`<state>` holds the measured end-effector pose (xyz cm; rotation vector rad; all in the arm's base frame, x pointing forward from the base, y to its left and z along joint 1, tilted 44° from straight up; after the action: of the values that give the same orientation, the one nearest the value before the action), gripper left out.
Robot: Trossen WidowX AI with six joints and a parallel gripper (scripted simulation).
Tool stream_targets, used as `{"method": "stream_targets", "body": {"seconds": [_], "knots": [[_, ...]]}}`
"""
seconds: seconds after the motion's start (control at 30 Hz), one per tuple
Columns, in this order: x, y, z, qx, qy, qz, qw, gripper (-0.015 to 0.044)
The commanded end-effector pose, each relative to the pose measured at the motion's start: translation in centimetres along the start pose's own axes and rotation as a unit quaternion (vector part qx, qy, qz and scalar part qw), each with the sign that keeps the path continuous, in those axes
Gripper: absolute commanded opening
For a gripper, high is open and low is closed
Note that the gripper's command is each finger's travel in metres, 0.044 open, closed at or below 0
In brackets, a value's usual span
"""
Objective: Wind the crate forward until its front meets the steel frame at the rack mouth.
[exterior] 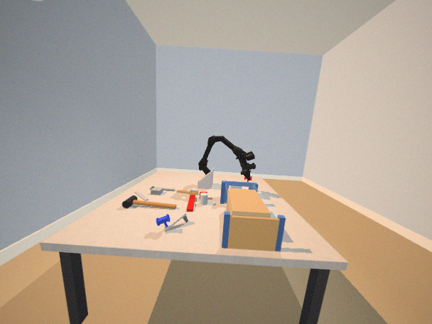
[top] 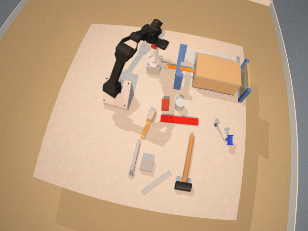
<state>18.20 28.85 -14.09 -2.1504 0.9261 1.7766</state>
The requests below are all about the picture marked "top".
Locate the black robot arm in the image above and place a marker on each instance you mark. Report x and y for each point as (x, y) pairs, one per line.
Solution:
(123, 53)

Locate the grey cylinder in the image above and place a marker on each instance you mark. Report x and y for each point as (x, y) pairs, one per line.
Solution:
(179, 104)

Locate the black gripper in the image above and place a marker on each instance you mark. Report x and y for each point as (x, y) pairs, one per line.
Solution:
(162, 44)

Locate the black-headed mallet with wooden handle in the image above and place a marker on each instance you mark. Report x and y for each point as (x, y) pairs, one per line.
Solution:
(184, 186)

